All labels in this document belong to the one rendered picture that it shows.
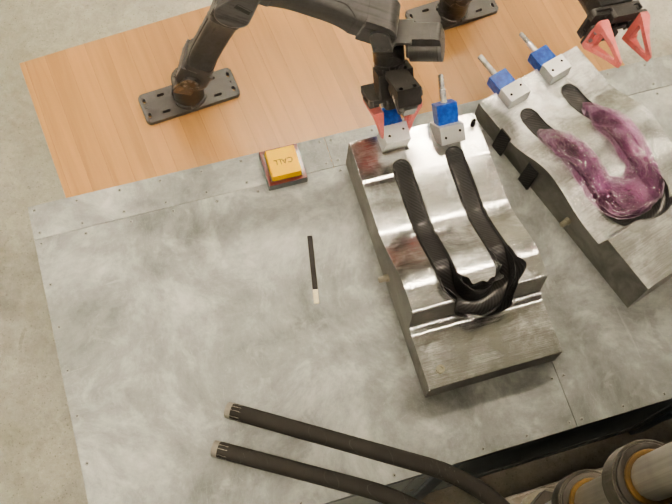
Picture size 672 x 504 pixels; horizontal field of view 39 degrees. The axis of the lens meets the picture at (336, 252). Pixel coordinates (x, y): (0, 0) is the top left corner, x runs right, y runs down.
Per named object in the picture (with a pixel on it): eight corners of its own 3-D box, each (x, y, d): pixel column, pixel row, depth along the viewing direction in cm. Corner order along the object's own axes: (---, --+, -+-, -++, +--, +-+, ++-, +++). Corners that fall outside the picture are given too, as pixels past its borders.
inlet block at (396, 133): (362, 91, 188) (366, 80, 183) (387, 85, 189) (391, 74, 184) (382, 153, 186) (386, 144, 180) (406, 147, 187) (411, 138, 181)
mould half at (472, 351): (345, 163, 194) (350, 130, 181) (465, 134, 198) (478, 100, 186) (424, 397, 177) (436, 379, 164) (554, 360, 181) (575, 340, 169)
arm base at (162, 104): (240, 75, 191) (227, 47, 193) (143, 106, 187) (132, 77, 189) (241, 96, 198) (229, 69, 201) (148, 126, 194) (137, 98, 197)
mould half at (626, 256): (473, 116, 200) (484, 88, 190) (568, 60, 206) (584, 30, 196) (627, 308, 186) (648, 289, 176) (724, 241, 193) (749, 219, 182)
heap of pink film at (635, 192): (527, 137, 192) (537, 117, 185) (594, 96, 197) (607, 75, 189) (609, 238, 185) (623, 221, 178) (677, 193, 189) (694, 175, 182)
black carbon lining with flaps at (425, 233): (386, 167, 186) (392, 143, 178) (463, 148, 189) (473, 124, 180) (445, 332, 175) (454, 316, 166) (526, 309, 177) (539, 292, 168)
